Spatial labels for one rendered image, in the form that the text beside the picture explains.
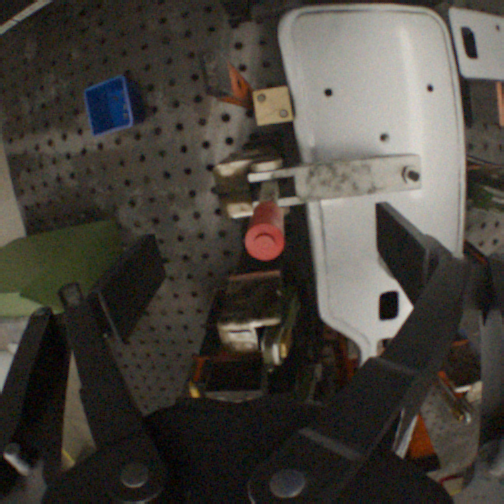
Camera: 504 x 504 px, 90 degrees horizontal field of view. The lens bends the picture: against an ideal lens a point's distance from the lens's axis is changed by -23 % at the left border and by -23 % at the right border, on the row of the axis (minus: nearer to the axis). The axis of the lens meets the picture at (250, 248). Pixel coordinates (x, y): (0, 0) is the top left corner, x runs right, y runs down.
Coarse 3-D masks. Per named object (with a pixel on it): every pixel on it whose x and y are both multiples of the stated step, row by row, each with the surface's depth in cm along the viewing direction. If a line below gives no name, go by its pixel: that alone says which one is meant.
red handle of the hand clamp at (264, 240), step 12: (264, 180) 31; (276, 180) 31; (264, 192) 26; (276, 192) 27; (264, 204) 22; (276, 204) 22; (252, 216) 21; (264, 216) 19; (276, 216) 20; (252, 228) 18; (264, 228) 18; (276, 228) 18; (252, 240) 18; (264, 240) 18; (276, 240) 18; (252, 252) 19; (264, 252) 18; (276, 252) 19
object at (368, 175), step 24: (288, 168) 30; (312, 168) 30; (336, 168) 29; (360, 168) 29; (384, 168) 29; (408, 168) 28; (312, 192) 30; (336, 192) 30; (360, 192) 30; (384, 192) 30
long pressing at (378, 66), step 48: (288, 48) 31; (336, 48) 31; (384, 48) 30; (432, 48) 29; (336, 96) 33; (384, 96) 32; (432, 96) 31; (336, 144) 35; (384, 144) 35; (432, 144) 34; (432, 192) 36; (336, 240) 40; (336, 288) 43; (384, 288) 42; (384, 336) 45
